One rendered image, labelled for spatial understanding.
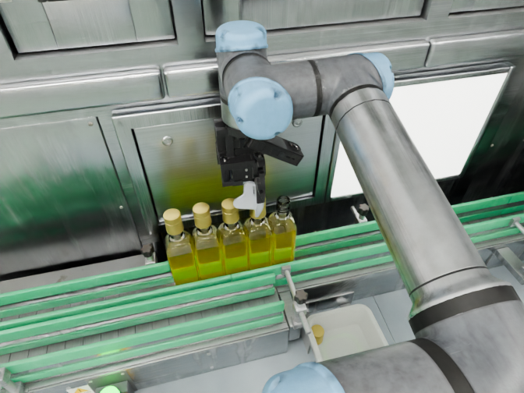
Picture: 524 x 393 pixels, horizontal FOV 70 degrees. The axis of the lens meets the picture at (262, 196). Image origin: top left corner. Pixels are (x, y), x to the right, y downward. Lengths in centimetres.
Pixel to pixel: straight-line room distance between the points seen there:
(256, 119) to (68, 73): 41
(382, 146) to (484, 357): 22
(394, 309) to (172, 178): 70
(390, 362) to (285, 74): 34
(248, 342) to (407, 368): 64
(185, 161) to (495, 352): 67
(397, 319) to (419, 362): 81
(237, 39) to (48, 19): 34
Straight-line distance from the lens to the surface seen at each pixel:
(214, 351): 93
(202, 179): 88
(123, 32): 76
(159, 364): 94
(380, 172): 42
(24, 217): 102
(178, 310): 93
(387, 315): 114
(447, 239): 39
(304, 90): 50
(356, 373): 32
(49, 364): 93
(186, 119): 78
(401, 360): 33
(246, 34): 56
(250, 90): 46
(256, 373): 102
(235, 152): 67
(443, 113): 103
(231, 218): 78
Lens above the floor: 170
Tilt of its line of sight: 44 degrees down
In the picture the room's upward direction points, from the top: straight up
